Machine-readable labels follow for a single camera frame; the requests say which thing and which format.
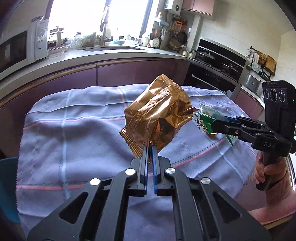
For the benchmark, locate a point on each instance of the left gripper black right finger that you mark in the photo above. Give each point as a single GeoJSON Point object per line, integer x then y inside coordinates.
{"type": "Point", "coordinates": [202, 210]}

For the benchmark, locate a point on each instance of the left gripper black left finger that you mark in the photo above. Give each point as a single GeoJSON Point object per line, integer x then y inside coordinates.
{"type": "Point", "coordinates": [97, 211]}

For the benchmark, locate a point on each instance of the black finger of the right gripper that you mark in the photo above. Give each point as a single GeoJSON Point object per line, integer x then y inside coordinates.
{"type": "Point", "coordinates": [229, 128]}
{"type": "Point", "coordinates": [240, 120]}

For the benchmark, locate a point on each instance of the green white candy wrapper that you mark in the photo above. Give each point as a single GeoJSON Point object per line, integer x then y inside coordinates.
{"type": "Point", "coordinates": [205, 116]}

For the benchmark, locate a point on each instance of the golden brown snack wrapper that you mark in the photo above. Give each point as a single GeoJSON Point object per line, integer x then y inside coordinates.
{"type": "Point", "coordinates": [156, 116]}

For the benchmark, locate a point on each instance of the pink sleeve right forearm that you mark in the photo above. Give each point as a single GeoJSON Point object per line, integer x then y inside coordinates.
{"type": "Point", "coordinates": [280, 202]}

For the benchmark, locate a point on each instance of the kitchen sink faucet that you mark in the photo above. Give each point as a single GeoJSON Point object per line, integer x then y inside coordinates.
{"type": "Point", "coordinates": [104, 22]}

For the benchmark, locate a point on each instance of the person's right hand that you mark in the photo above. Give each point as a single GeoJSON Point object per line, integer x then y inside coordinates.
{"type": "Point", "coordinates": [277, 170]}

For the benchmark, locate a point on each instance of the black built-in oven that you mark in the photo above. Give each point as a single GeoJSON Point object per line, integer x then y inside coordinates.
{"type": "Point", "coordinates": [216, 67]}

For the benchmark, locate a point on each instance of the wooden cutting board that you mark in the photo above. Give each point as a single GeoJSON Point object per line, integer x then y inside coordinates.
{"type": "Point", "coordinates": [270, 65]}

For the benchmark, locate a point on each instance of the purple plaid tablecloth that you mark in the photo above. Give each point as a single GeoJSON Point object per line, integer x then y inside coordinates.
{"type": "Point", "coordinates": [73, 136]}

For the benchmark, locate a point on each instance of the white microwave oven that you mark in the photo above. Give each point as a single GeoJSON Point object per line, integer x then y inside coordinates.
{"type": "Point", "coordinates": [24, 47]}

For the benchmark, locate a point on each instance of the blue white bowl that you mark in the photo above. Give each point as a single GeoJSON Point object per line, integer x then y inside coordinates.
{"type": "Point", "coordinates": [36, 19]}

